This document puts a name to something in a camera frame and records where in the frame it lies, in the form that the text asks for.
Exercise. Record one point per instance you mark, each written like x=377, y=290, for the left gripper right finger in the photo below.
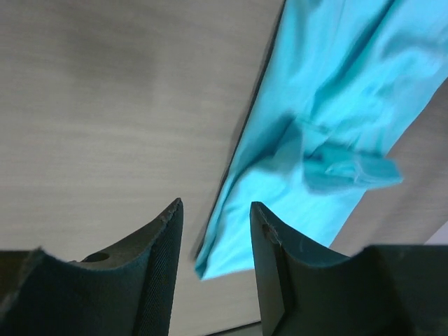
x=305, y=288

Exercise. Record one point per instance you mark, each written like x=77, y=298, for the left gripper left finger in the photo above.
x=126, y=288

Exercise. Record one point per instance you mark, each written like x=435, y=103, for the turquoise t shirt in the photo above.
x=343, y=82

